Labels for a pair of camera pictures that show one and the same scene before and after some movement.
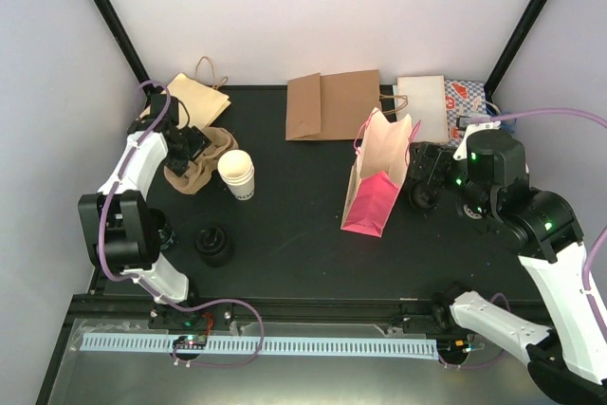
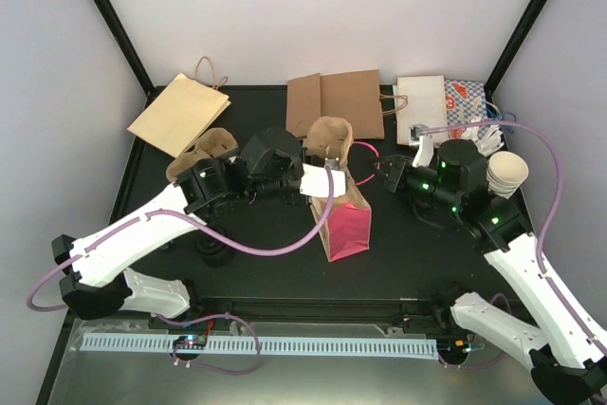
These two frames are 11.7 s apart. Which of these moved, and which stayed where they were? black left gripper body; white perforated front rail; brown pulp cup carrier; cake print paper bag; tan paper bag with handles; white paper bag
Moved: black left gripper body; cake print paper bag
Stayed: brown pulp cup carrier; white perforated front rail; white paper bag; tan paper bag with handles
